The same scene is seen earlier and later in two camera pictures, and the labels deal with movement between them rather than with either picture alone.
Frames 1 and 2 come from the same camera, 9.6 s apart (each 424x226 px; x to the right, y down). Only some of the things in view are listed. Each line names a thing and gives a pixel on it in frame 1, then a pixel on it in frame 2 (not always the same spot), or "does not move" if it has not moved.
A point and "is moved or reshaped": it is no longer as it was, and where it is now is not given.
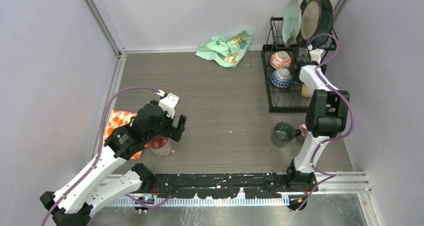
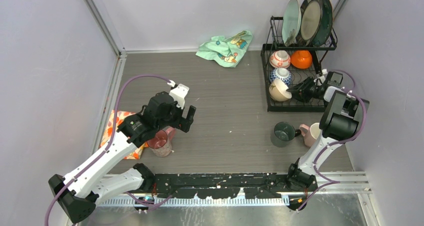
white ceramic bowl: x=305 y=91 is moved or reshaped
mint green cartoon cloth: x=229 y=52 does not move
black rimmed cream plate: x=311 y=10 does not move
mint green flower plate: x=291 y=22 does not move
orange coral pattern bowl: x=280 y=60 does not move
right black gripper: x=298 y=80 → x=299 y=91
